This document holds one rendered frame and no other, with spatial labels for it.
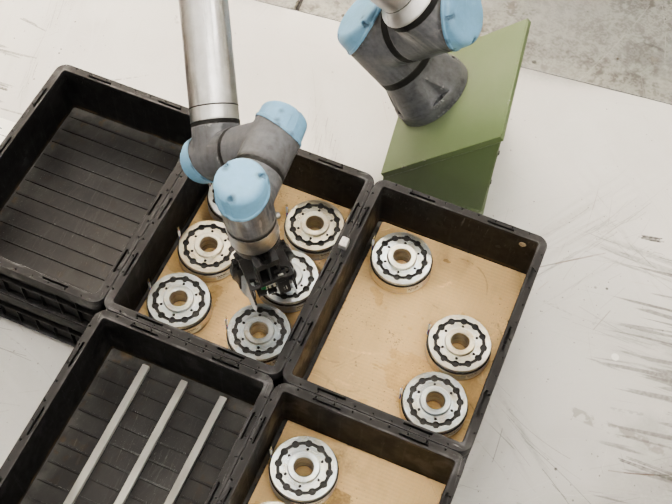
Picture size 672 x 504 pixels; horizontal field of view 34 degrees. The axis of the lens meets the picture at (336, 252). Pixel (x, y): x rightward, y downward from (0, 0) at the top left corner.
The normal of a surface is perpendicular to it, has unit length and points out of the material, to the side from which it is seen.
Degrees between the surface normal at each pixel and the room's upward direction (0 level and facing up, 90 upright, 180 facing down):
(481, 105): 44
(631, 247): 0
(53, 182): 0
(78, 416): 0
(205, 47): 31
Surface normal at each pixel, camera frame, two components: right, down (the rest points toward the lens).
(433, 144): -0.65, -0.54
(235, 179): -0.07, -0.48
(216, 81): 0.32, -0.04
